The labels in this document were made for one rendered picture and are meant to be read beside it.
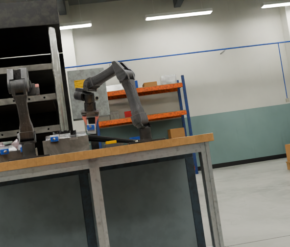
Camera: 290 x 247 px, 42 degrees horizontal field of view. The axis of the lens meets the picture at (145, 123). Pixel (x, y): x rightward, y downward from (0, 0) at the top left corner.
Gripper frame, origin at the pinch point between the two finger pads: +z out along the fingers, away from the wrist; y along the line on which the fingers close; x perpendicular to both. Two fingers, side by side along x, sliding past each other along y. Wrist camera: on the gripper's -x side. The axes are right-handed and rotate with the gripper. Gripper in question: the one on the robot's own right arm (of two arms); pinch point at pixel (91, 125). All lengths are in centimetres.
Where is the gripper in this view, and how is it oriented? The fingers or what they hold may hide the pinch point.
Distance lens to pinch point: 231.3
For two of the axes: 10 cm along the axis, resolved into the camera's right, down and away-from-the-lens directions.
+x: 0.7, 3.2, -9.4
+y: -10.0, 0.4, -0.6
